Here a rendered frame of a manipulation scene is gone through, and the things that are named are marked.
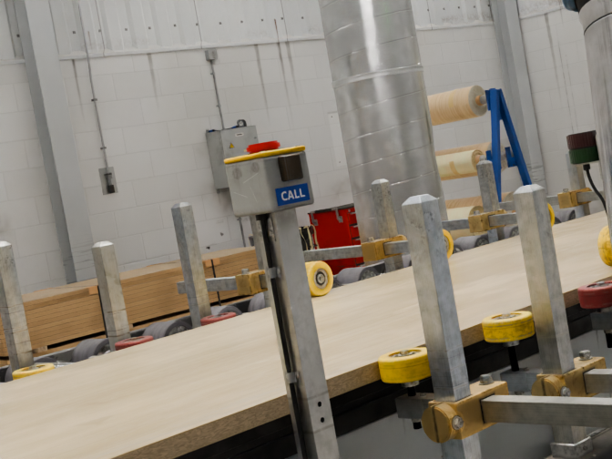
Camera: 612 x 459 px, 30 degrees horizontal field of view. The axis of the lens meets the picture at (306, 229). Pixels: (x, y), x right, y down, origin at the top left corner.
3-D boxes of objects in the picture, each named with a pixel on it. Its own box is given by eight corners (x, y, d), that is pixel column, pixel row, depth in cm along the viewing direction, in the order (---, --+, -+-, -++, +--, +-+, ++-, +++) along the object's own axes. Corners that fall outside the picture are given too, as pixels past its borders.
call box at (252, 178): (317, 209, 134) (305, 144, 134) (274, 219, 129) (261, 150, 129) (277, 215, 139) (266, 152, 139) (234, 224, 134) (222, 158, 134)
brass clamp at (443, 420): (516, 416, 158) (510, 381, 158) (456, 444, 149) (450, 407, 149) (481, 414, 163) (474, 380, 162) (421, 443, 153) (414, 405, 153)
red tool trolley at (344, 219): (411, 280, 1056) (395, 194, 1052) (359, 297, 1001) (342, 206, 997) (372, 284, 1089) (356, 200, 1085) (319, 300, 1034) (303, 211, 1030)
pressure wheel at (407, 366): (440, 417, 169) (427, 341, 168) (449, 429, 161) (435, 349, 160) (387, 427, 169) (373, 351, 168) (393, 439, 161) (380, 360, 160)
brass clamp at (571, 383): (613, 388, 175) (607, 356, 175) (565, 413, 166) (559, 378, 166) (578, 387, 180) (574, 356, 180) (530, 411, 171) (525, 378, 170)
